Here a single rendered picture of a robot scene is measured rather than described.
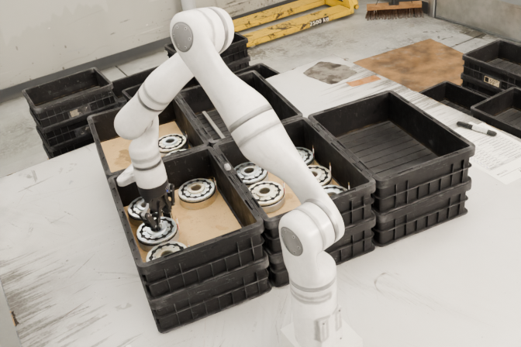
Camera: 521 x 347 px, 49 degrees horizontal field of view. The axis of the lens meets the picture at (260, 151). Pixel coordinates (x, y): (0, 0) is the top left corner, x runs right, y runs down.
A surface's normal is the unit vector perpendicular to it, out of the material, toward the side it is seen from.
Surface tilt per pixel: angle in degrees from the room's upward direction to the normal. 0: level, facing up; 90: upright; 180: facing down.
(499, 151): 0
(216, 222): 0
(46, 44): 90
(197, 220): 0
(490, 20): 90
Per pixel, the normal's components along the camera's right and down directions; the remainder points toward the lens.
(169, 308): 0.38, 0.46
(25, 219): -0.11, -0.84
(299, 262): -0.63, 0.50
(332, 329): 0.65, 0.35
